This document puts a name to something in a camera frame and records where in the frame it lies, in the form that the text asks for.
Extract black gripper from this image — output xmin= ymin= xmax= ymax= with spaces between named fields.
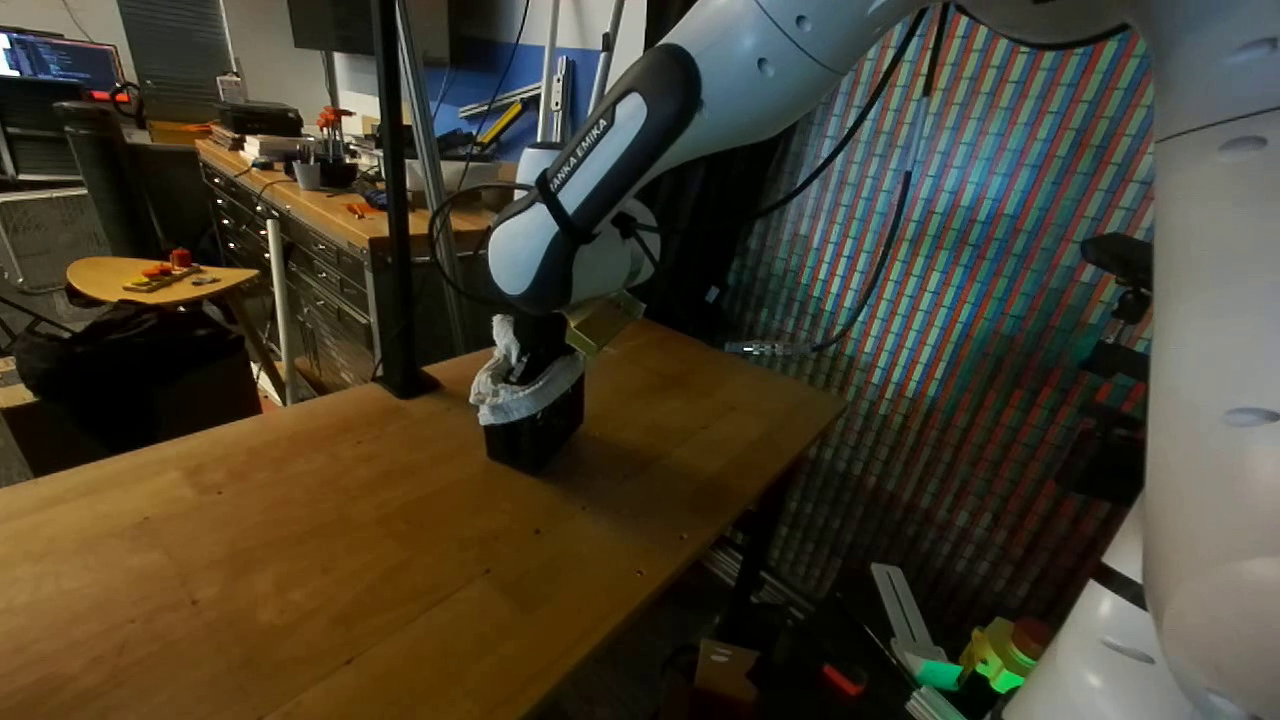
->
xmin=513 ymin=302 xmax=584 ymax=386

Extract grey towel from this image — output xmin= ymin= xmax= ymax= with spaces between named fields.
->
xmin=463 ymin=311 xmax=594 ymax=433

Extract black perforated plastic box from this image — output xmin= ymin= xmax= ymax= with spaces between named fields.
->
xmin=481 ymin=375 xmax=594 ymax=475

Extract small cardboard box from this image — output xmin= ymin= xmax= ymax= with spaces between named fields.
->
xmin=694 ymin=636 xmax=764 ymax=712

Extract silver tripod leg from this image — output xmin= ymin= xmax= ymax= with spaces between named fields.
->
xmin=395 ymin=0 xmax=472 ymax=357
xmin=537 ymin=0 xmax=569 ymax=143

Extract black vertical pole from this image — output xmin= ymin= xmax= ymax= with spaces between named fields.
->
xmin=368 ymin=0 xmax=446 ymax=399

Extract yellow and black tool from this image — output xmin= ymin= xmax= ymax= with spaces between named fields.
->
xmin=468 ymin=93 xmax=540 ymax=150

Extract wooden workbench with drawers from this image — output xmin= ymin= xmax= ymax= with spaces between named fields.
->
xmin=198 ymin=131 xmax=534 ymax=394

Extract black pot with red flower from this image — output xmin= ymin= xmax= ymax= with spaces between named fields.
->
xmin=307 ymin=102 xmax=364 ymax=190

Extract black case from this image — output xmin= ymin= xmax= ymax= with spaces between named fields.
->
xmin=214 ymin=99 xmax=307 ymax=139

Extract round wooden stool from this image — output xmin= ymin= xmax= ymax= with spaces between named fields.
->
xmin=59 ymin=246 xmax=266 ymax=311

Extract small red item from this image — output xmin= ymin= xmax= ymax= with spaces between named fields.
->
xmin=815 ymin=659 xmax=873 ymax=702

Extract striped backdrop screen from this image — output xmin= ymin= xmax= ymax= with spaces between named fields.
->
xmin=694 ymin=0 xmax=1159 ymax=644

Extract red clamp tool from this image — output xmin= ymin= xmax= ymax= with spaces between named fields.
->
xmin=82 ymin=79 xmax=145 ymax=110

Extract green and yellow blocks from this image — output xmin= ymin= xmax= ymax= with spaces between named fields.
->
xmin=917 ymin=616 xmax=1047 ymax=701

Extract computer monitor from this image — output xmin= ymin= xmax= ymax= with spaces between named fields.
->
xmin=0 ymin=27 xmax=128 ymax=93

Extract yellow-green wrist camera box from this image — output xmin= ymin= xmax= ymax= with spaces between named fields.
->
xmin=566 ymin=292 xmax=649 ymax=358

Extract looped black wrist cable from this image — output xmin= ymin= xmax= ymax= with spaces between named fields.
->
xmin=425 ymin=176 xmax=537 ymax=311

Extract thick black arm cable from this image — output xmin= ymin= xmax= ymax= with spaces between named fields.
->
xmin=724 ymin=0 xmax=954 ymax=358

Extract red handled tool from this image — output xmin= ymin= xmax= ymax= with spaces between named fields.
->
xmin=125 ymin=242 xmax=207 ymax=294

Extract white slotted bracket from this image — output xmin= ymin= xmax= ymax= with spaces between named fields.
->
xmin=869 ymin=559 xmax=954 ymax=670

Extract black camera stand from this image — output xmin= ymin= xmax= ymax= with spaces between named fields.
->
xmin=1057 ymin=294 xmax=1158 ymax=502

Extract black exterior camera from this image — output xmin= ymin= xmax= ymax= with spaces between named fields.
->
xmin=1077 ymin=228 xmax=1159 ymax=301

